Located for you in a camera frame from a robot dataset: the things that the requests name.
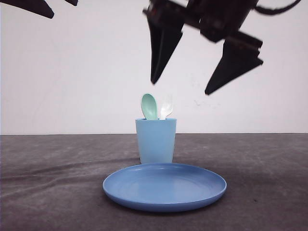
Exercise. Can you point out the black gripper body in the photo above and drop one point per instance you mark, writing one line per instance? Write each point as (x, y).
(216, 19)

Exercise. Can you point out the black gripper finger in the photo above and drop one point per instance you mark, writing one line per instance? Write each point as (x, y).
(164, 40)
(39, 7)
(72, 2)
(239, 56)

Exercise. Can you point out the mint green plastic spoon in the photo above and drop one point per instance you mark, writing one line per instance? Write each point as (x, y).
(149, 107)

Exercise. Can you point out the white plastic fork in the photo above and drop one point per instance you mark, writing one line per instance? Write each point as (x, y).
(167, 107)

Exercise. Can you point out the light blue plastic cup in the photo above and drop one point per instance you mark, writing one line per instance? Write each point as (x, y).
(156, 140)

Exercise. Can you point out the blue plastic plate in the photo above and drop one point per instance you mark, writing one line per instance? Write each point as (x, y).
(164, 187)

